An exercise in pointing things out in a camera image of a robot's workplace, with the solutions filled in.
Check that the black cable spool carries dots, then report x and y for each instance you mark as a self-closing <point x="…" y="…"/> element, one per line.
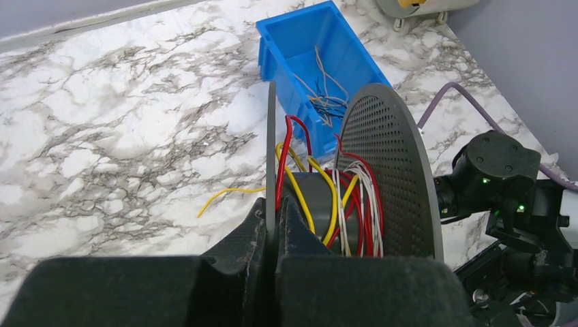
<point x="379" y="198"/>

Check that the cream cylinder with orange face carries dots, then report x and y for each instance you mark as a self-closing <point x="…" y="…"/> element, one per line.
<point x="403" y="9"/>

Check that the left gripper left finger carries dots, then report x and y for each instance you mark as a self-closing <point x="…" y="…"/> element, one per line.
<point x="221" y="287"/>

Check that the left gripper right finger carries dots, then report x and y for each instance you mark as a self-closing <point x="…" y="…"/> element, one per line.
<point x="314" y="287"/>

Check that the blue plastic bin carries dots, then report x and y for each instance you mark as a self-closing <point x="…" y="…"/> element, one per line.
<point x="318" y="64"/>

